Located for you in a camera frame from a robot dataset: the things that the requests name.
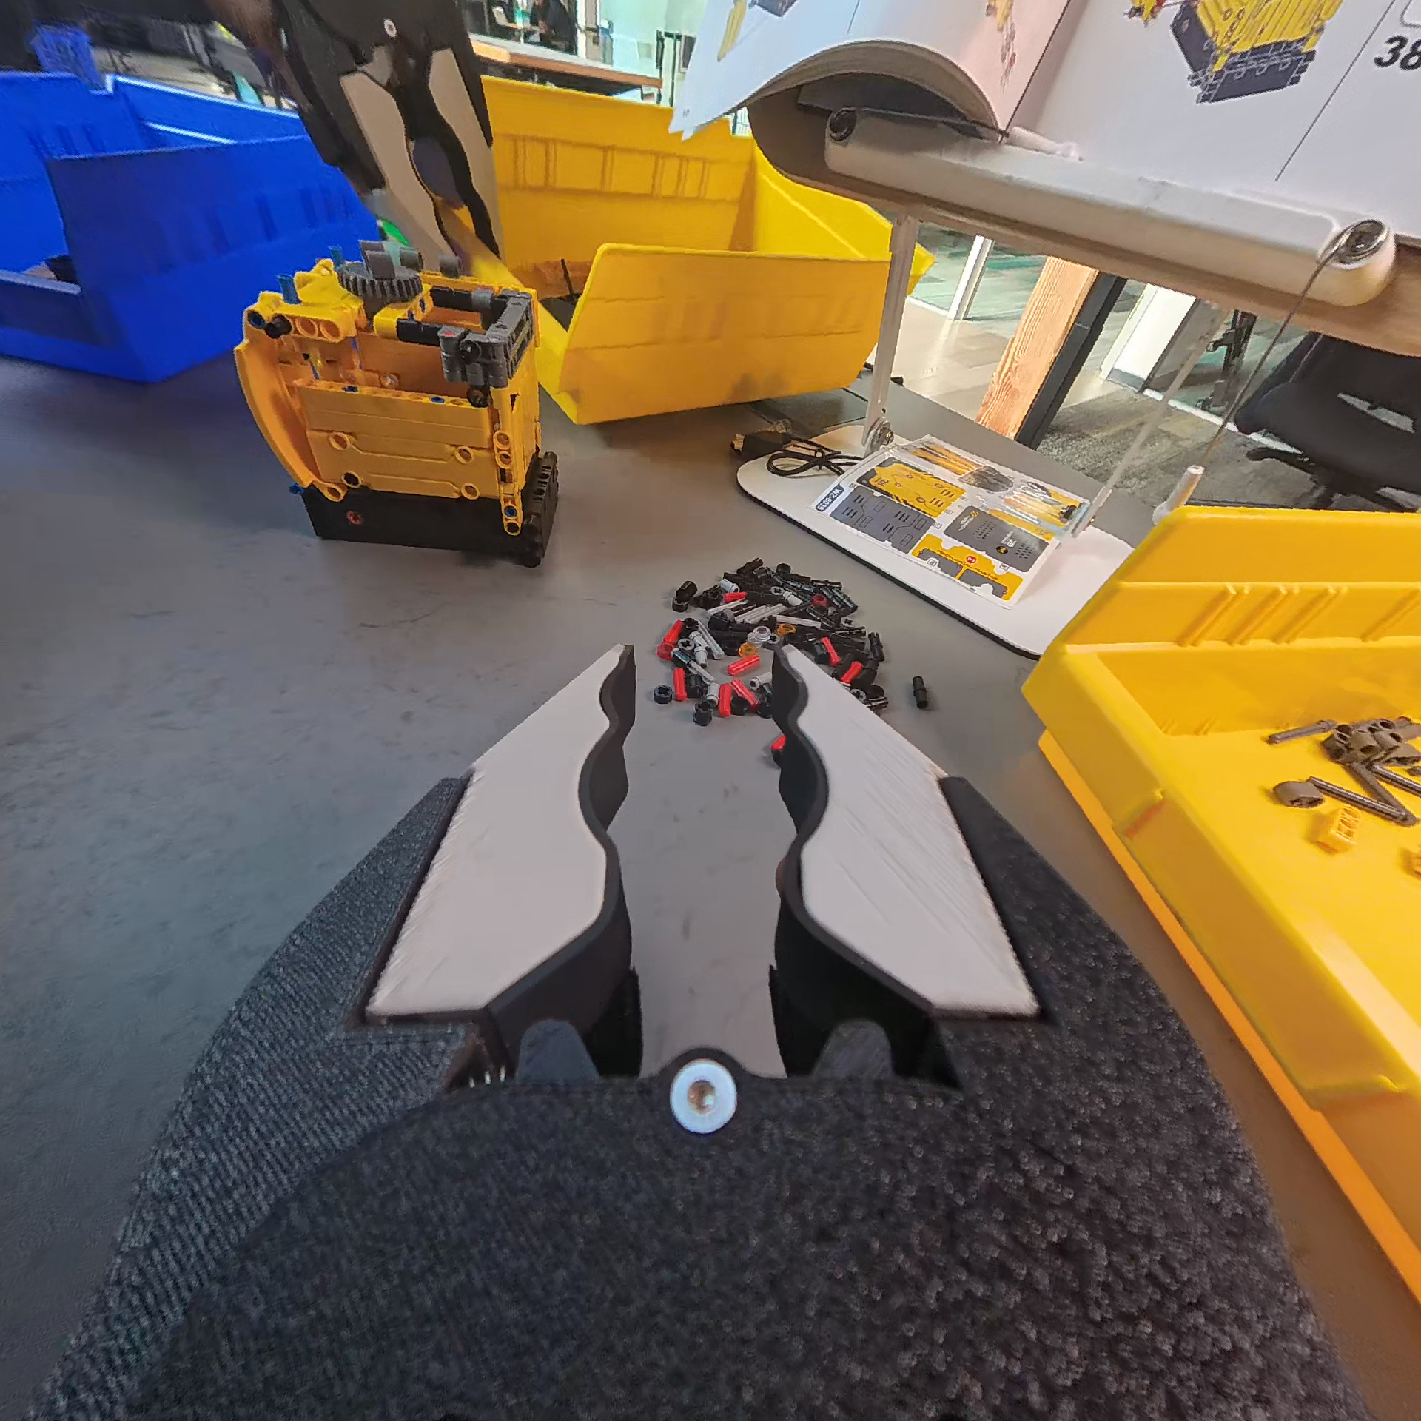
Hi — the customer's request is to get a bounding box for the pile of small lego pins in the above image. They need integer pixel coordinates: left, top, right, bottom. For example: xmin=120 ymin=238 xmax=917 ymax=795
xmin=655 ymin=558 xmax=890 ymax=768

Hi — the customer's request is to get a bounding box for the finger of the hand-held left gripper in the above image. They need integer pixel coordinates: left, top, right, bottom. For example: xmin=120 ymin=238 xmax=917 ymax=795
xmin=424 ymin=42 xmax=504 ymax=259
xmin=337 ymin=47 xmax=453 ymax=271

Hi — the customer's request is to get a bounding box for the pile of grey lego parts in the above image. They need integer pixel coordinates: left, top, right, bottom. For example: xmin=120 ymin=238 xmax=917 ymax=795
xmin=1265 ymin=715 xmax=1421 ymax=878

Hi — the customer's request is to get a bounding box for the yellow plastic bin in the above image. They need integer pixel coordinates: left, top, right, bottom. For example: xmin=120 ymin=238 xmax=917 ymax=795
xmin=1022 ymin=504 xmax=1421 ymax=1301
xmin=438 ymin=76 xmax=935 ymax=426

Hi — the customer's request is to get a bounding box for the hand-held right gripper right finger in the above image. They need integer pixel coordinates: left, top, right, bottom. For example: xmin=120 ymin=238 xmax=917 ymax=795
xmin=770 ymin=646 xmax=1042 ymax=1076

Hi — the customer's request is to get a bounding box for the white peg on string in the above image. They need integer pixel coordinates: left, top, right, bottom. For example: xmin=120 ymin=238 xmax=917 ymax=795
xmin=1152 ymin=221 xmax=1389 ymax=526

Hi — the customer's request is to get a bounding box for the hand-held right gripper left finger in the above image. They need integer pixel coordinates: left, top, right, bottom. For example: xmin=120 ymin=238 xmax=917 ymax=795
xmin=364 ymin=644 xmax=643 ymax=1077

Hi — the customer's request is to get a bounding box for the long wooden table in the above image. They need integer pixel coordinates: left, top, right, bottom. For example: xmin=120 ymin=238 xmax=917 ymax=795
xmin=472 ymin=34 xmax=668 ymax=93

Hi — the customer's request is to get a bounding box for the black cable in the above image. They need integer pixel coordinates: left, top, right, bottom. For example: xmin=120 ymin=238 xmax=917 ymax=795
xmin=732 ymin=419 xmax=861 ymax=479

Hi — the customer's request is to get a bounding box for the blue slatted crate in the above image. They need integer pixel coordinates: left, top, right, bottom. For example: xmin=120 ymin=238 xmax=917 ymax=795
xmin=27 ymin=22 xmax=106 ymax=90

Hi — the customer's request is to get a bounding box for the yellow lego robot model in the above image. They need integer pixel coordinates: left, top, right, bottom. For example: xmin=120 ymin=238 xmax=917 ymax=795
xmin=233 ymin=247 xmax=560 ymax=570

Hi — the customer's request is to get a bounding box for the sticker sheet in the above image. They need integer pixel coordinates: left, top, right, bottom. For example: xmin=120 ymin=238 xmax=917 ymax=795
xmin=815 ymin=436 xmax=1089 ymax=606

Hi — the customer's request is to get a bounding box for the lego instruction manual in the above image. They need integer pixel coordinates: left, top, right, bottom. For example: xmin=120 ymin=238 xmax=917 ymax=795
xmin=668 ymin=0 xmax=1421 ymax=240

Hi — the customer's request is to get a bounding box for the black office chair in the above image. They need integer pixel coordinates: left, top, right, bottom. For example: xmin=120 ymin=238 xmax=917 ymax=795
xmin=1235 ymin=331 xmax=1421 ymax=514

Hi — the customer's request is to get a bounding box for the wooden post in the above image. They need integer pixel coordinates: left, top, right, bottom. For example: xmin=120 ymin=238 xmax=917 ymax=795
xmin=976 ymin=257 xmax=1101 ymax=440

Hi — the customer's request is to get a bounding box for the blue plastic bin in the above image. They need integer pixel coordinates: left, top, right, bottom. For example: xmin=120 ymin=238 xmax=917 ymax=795
xmin=0 ymin=139 xmax=380 ymax=384
xmin=0 ymin=69 xmax=318 ymax=272

